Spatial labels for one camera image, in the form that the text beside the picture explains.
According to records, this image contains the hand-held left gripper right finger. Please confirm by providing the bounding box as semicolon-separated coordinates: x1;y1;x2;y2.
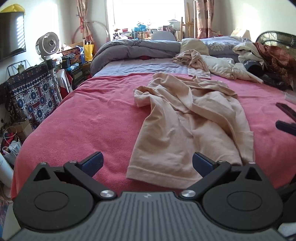
180;152;266;201

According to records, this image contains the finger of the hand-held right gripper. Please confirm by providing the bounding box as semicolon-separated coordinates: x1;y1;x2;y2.
276;120;296;135

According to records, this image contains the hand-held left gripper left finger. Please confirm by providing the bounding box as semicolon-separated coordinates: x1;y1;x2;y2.
32;151;117;201

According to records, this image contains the beige t-shirt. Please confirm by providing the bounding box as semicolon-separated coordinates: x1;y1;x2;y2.
126;72;255;189

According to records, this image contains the dark phone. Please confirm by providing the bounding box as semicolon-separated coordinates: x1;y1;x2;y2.
276;103;296;121

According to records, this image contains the pink blanket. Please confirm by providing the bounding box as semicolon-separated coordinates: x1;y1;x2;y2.
10;73;296;200

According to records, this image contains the black cloth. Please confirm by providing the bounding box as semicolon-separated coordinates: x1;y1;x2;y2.
264;71;295;91

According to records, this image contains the white plastic tube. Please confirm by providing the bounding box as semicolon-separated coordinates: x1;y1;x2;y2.
240;70;264;84

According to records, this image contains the red plaid cloth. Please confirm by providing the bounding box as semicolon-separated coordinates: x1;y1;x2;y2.
254;42;295;84

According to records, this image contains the dark blue garment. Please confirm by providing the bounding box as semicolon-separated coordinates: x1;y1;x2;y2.
244;60;264;76

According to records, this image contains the cardboard box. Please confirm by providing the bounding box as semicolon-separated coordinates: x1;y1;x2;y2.
10;119;33;143

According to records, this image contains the blue red patterned cloth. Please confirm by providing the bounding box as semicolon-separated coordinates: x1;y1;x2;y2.
0;64;62;131

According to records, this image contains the white roll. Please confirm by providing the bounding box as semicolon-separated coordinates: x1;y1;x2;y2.
0;153;14;188

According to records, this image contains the white cloth pile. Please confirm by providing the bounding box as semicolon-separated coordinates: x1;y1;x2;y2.
232;43;264;62

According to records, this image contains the black fan guard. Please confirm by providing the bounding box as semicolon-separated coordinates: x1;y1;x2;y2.
255;31;296;48

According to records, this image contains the crumpled beige garment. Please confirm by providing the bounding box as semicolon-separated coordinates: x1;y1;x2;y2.
172;49;211;80

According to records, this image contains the colourful printed box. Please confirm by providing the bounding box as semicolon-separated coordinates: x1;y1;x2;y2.
61;46;85;68

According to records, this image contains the yellow bag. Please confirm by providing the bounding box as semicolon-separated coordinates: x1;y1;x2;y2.
84;41;95;62

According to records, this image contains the grey patterned duvet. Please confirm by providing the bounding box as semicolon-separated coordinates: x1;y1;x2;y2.
90;37;252;77

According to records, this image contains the beige pillow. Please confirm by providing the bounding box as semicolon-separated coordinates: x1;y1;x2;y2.
180;38;210;56

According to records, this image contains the white standing fan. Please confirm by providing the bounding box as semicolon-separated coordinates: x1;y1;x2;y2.
35;32;63;100

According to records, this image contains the hula hoop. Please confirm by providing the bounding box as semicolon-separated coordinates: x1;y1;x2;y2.
73;20;109;42

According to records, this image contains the white chair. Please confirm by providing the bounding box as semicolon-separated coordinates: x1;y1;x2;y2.
151;31;176;41

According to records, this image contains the floral curtain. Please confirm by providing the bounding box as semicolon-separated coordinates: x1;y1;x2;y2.
76;0;94;43
195;0;212;39

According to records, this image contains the wooden easel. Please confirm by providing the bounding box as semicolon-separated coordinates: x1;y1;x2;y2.
180;16;195;39

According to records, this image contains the row of windowsill clutter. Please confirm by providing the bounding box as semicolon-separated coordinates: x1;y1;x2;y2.
113;21;181;40

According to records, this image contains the black television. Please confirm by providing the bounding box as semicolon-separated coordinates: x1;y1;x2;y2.
0;11;26;62

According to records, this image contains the window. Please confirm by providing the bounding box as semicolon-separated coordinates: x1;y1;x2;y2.
107;0;185;30

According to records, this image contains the yellow cloth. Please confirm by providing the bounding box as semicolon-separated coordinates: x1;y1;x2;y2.
0;4;25;14

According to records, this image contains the wire rack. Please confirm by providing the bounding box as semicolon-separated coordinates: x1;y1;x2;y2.
6;60;31;77

